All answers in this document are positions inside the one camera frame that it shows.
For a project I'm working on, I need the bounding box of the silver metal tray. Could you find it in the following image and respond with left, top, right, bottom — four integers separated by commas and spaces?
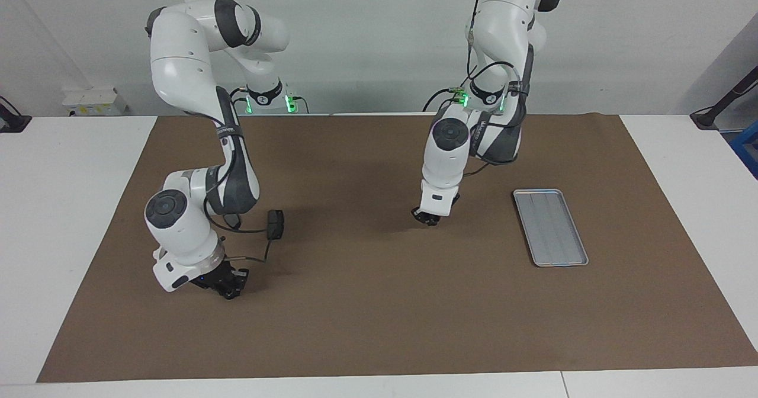
513, 188, 589, 268

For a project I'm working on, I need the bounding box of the short rectangular brake pad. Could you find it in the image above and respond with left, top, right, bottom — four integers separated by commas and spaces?
266, 209, 285, 241

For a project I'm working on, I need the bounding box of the brown table mat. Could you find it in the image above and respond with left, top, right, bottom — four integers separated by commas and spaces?
37, 114, 758, 384

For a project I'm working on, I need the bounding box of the white cardboard box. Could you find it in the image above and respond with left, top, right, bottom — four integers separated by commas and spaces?
62, 87, 129, 117

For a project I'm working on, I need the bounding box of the black table clamp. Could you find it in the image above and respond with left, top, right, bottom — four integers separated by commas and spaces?
0, 96, 32, 133

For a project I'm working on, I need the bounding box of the blue crate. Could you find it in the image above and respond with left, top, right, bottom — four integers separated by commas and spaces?
730, 120, 758, 179

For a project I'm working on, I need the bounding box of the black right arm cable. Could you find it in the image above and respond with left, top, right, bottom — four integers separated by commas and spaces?
204, 120, 274, 265

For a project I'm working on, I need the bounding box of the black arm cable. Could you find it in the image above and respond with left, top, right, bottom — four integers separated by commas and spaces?
204, 120, 274, 265
465, 0, 534, 179

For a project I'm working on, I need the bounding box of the black left base cable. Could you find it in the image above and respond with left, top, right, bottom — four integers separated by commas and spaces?
422, 86, 468, 114

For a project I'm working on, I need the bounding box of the black base cable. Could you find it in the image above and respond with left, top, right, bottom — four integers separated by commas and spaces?
230, 86, 310, 115
422, 86, 468, 114

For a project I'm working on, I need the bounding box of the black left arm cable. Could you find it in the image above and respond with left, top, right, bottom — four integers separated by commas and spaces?
465, 0, 534, 179

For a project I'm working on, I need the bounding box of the black right base cable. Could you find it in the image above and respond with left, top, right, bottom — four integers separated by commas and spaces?
230, 86, 310, 115

